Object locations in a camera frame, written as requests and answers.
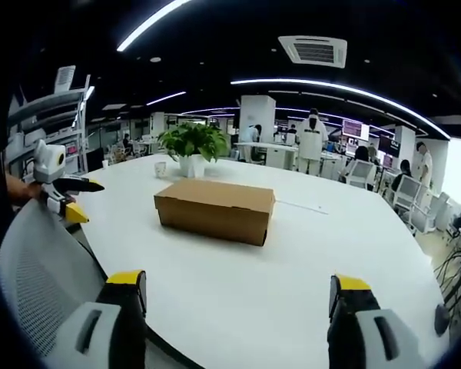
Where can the ceiling air conditioner vent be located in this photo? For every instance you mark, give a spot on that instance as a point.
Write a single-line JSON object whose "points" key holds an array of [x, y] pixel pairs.
{"points": [[313, 52]]}

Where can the white patterned cup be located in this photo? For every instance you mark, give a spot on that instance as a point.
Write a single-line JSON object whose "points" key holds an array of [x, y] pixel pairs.
{"points": [[160, 169]]}

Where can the short ceiling light strip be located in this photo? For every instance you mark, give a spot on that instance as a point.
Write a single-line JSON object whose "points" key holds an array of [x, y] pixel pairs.
{"points": [[166, 98]]}

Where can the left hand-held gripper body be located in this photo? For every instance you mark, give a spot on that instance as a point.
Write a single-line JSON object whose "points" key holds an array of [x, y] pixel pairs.
{"points": [[48, 161]]}

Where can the bright ceiling light strip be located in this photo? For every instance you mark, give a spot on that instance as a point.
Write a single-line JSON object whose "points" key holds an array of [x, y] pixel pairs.
{"points": [[153, 24]]}

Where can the wall monitor screen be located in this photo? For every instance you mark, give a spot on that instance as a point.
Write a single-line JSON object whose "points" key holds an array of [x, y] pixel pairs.
{"points": [[355, 128]]}

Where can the white mesh office chair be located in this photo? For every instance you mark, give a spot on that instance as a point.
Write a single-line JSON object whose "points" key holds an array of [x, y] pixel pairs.
{"points": [[38, 269]]}

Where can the brown cardboard shoe box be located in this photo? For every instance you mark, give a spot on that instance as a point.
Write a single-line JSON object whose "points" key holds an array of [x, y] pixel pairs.
{"points": [[215, 207]]}

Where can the green potted plant white pot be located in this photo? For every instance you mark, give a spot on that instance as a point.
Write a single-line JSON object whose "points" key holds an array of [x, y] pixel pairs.
{"points": [[194, 144]]}

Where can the grey metal shelf rack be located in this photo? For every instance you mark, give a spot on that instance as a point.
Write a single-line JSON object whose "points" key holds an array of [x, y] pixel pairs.
{"points": [[46, 115]]}

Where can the small white paper cup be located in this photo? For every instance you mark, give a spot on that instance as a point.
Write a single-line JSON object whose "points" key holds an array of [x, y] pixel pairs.
{"points": [[105, 165]]}

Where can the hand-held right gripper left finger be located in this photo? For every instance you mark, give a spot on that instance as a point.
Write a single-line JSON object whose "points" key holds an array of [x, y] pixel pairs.
{"points": [[100, 338]]}

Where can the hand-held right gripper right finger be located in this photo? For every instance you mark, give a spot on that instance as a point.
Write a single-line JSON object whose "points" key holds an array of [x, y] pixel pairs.
{"points": [[369, 338]]}

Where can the long curved ceiling light strip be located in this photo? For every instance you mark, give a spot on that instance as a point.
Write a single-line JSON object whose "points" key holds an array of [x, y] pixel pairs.
{"points": [[349, 91]]}

